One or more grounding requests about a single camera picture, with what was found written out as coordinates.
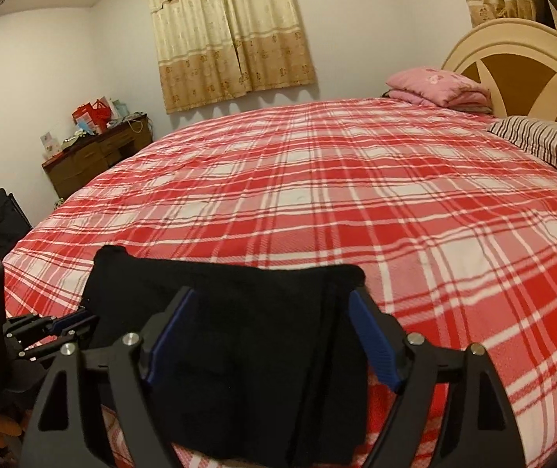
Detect pink folded blanket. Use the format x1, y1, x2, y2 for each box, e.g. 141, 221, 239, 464
385, 68, 493, 114

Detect striped pillow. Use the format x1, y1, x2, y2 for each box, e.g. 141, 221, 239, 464
488, 115, 557, 170

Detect cream wooden headboard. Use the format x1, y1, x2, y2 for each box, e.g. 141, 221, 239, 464
442, 18, 557, 122

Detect beige patterned window curtain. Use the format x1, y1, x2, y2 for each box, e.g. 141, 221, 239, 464
149, 0, 317, 114

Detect white greeting card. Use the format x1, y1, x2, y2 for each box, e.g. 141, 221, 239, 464
40, 132, 61, 161

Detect red gift bag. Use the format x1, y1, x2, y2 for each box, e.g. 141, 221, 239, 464
72, 97, 112, 134

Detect black pants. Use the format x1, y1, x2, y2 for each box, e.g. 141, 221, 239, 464
82, 246, 368, 467

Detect red plaid bed cover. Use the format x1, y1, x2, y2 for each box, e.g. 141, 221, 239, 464
4, 98, 557, 467

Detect dark wooden desk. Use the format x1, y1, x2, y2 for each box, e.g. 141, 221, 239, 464
42, 113, 152, 199

